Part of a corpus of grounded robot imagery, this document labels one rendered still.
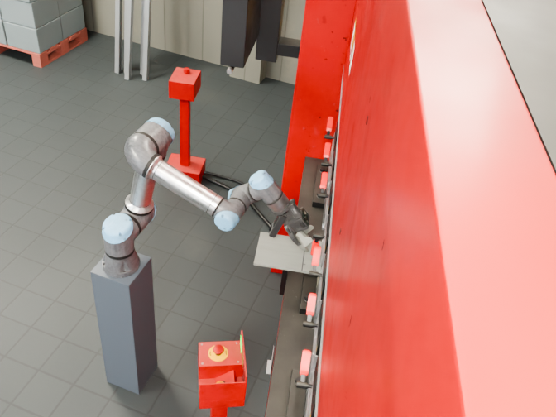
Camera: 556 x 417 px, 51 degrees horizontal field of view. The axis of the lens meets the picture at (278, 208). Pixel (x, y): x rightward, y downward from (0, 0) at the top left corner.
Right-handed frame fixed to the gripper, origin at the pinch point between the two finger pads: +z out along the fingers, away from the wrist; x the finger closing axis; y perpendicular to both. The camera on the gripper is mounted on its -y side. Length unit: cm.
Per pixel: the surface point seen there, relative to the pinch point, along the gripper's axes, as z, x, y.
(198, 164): 20, 166, -120
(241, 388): 11, -48, -29
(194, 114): 15, 250, -145
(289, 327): 12.2, -26.5, -12.4
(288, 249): -0.4, 0.8, -7.9
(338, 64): -25, 84, 25
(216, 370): 7, -41, -38
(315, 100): -14, 84, 6
